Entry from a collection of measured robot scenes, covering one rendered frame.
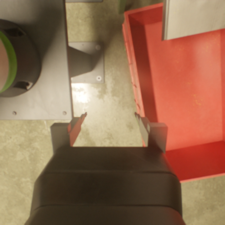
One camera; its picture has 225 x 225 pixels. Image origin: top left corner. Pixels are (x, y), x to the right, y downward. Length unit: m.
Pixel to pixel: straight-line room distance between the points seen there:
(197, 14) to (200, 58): 0.35
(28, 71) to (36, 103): 0.08
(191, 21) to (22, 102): 0.43
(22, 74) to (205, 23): 0.42
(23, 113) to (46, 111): 0.05
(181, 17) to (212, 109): 0.52
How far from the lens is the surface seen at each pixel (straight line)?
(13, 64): 0.31
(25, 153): 1.68
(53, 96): 0.37
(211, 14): 0.49
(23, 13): 0.39
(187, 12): 0.46
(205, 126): 0.89
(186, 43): 0.78
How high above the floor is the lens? 1.26
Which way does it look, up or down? 73 degrees down
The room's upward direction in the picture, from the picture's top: 179 degrees counter-clockwise
